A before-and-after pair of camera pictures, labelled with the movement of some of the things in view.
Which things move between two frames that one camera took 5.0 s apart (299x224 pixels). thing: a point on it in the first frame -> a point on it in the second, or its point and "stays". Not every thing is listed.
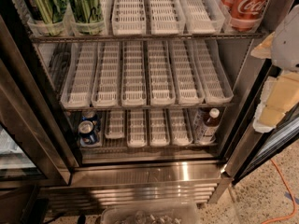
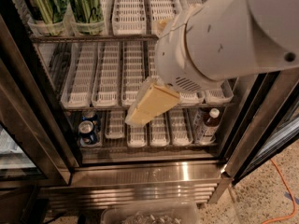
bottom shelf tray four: x=159 y=131 stays
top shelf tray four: x=165 y=11 stays
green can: x=85 y=8 stays
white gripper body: x=287 y=44 -> x=170 y=57
